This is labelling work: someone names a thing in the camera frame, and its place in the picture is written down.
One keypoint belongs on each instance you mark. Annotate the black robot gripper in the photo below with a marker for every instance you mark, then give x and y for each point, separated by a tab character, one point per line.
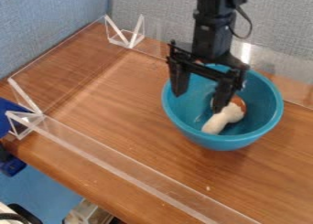
209	59

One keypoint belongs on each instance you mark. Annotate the white brown plush mushroom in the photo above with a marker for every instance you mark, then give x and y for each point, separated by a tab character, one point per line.
230	114

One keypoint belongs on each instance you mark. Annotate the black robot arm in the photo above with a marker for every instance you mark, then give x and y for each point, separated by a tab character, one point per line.
211	11

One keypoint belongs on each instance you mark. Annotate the blue plastic bowl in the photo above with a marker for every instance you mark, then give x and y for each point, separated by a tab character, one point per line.
189	112

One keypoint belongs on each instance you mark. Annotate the clear acrylic back barrier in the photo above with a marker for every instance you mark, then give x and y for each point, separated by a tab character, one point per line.
290	72

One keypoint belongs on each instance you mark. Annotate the clear acrylic barrier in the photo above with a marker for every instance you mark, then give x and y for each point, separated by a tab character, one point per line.
290	72
135	192
67	66

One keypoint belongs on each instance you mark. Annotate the clear acrylic front barrier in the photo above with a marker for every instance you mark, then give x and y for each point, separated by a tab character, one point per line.
135	192

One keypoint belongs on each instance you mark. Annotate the clear acrylic left barrier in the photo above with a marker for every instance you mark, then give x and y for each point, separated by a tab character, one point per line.
67	66

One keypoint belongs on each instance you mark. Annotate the clear box under table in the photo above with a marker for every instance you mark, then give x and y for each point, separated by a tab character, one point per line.
87	213

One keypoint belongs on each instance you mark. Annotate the blue clamp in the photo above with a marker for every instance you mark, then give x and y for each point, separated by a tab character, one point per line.
11	165

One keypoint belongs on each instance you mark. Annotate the black white object bottom left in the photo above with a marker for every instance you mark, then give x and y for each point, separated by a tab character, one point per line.
15	214

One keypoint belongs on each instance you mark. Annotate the clear acrylic corner bracket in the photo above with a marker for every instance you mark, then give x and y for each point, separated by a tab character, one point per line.
122	37

